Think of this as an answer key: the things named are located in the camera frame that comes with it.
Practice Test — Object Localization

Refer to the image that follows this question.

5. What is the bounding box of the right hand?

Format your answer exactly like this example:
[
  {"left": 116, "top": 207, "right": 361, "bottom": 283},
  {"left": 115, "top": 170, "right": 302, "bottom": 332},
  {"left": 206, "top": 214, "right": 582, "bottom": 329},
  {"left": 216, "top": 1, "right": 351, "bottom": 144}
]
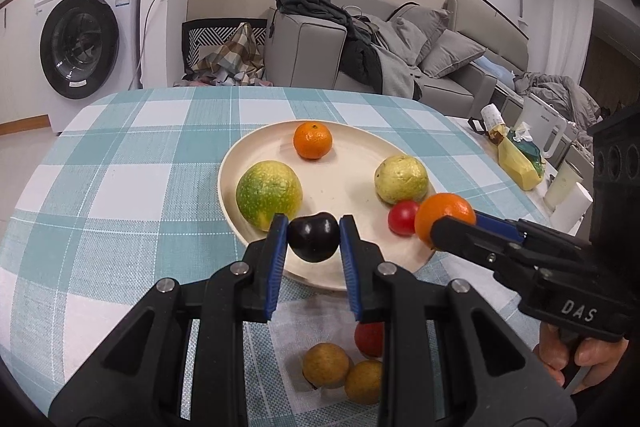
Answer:
[{"left": 534, "top": 323, "right": 629, "bottom": 393}]

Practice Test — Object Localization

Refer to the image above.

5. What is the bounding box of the dark purple plum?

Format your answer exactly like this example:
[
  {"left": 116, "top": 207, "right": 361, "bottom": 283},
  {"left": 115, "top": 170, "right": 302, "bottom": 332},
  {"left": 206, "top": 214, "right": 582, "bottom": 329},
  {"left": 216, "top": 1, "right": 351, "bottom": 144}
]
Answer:
[{"left": 286, "top": 212, "right": 341, "bottom": 263}]

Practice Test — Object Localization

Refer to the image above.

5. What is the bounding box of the black patterned chair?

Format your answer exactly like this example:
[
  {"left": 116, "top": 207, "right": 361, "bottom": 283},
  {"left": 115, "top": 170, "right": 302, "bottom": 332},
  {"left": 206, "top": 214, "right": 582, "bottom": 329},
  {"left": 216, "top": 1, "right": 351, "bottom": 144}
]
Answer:
[{"left": 182, "top": 17, "right": 267, "bottom": 72}]

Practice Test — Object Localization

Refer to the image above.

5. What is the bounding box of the green yellow striped citrus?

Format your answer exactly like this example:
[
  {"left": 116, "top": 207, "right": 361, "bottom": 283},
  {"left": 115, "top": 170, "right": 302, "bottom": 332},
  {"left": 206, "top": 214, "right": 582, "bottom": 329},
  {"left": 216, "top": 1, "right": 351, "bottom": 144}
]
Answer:
[{"left": 235, "top": 160, "right": 303, "bottom": 232}]

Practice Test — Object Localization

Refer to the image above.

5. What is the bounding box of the white cup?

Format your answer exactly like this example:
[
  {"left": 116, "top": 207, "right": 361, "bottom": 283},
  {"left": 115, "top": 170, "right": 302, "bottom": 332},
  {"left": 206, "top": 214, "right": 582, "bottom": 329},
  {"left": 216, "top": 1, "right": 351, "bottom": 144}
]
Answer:
[{"left": 544, "top": 160, "right": 582, "bottom": 210}]

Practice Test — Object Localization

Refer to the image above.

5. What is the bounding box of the white washing machine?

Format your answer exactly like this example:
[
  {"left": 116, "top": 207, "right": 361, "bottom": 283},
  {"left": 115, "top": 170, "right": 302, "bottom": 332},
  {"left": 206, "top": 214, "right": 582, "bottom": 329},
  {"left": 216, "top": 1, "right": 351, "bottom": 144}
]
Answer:
[{"left": 34, "top": 0, "right": 140, "bottom": 133}]

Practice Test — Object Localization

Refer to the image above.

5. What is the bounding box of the brown longan fruit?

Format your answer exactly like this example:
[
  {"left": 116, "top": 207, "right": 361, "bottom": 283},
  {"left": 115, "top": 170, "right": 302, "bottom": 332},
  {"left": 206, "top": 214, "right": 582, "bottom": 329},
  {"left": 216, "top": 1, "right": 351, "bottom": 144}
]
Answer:
[
  {"left": 344, "top": 360, "right": 383, "bottom": 405},
  {"left": 303, "top": 343, "right": 352, "bottom": 388}
]

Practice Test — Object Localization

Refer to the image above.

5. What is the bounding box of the white electric kettle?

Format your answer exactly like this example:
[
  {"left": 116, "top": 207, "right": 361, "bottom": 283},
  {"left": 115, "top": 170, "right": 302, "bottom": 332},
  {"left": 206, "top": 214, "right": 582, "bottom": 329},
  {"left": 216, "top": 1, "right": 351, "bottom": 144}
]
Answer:
[{"left": 515, "top": 94, "right": 567, "bottom": 159}]

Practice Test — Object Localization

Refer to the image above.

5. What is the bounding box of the red tomato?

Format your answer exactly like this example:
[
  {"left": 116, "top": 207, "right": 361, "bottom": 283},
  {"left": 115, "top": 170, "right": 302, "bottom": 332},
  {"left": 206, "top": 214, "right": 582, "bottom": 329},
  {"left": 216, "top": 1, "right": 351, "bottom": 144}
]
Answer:
[
  {"left": 387, "top": 200, "right": 420, "bottom": 236},
  {"left": 354, "top": 323, "right": 384, "bottom": 359}
]

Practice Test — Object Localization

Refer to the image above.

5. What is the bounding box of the black jacket on sofa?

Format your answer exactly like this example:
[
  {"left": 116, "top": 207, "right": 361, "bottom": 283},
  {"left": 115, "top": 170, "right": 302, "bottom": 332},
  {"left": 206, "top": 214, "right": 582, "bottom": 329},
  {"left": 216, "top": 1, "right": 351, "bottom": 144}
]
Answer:
[{"left": 265, "top": 0, "right": 383, "bottom": 94}]

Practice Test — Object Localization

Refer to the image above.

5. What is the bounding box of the pale green guava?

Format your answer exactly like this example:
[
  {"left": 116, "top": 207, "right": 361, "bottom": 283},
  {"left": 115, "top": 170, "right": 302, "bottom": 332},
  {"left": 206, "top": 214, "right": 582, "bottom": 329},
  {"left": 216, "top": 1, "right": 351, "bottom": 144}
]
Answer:
[{"left": 374, "top": 155, "right": 430, "bottom": 205}]

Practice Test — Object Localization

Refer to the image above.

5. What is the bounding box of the grey blanket on sofa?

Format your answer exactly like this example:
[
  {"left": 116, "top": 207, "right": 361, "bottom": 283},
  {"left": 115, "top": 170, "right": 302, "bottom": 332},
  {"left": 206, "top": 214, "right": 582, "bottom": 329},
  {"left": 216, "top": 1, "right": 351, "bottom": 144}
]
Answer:
[{"left": 514, "top": 72, "right": 601, "bottom": 130}]

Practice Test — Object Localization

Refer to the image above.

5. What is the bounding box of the teal white checkered tablecloth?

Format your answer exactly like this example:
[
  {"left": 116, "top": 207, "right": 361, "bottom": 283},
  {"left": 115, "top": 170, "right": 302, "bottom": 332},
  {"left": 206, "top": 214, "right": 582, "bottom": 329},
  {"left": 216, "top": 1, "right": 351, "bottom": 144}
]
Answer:
[{"left": 1, "top": 87, "right": 547, "bottom": 411}]

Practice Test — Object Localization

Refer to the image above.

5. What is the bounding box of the plaid cloth on chair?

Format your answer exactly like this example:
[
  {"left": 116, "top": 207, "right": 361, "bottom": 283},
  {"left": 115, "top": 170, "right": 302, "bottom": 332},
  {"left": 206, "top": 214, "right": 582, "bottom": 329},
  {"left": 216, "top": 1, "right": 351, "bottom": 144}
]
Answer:
[{"left": 174, "top": 20, "right": 272, "bottom": 87}]

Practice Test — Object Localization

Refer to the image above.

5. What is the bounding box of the cream round plate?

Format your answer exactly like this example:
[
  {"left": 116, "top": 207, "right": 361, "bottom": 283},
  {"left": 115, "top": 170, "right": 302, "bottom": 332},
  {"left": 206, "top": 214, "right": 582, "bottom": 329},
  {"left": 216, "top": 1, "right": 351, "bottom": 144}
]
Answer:
[{"left": 217, "top": 120, "right": 433, "bottom": 273}]

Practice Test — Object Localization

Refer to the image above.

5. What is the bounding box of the small orange mandarin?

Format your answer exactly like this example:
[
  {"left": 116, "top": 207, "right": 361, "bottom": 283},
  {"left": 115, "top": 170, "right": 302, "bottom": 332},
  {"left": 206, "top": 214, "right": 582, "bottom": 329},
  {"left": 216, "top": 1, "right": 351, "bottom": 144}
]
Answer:
[{"left": 293, "top": 121, "right": 333, "bottom": 160}]

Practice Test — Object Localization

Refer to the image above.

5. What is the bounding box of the grey sofa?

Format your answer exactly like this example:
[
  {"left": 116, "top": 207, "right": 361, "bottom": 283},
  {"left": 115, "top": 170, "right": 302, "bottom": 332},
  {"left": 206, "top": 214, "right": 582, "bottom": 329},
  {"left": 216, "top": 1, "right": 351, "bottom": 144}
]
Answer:
[{"left": 265, "top": 0, "right": 528, "bottom": 117}]

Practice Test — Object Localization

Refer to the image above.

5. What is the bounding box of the grey sofa cushion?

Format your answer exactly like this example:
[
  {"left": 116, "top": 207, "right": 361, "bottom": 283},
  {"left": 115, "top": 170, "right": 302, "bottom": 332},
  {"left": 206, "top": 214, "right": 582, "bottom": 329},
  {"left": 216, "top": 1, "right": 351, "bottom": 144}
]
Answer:
[
  {"left": 387, "top": 2, "right": 451, "bottom": 66},
  {"left": 419, "top": 29, "right": 486, "bottom": 78}
]

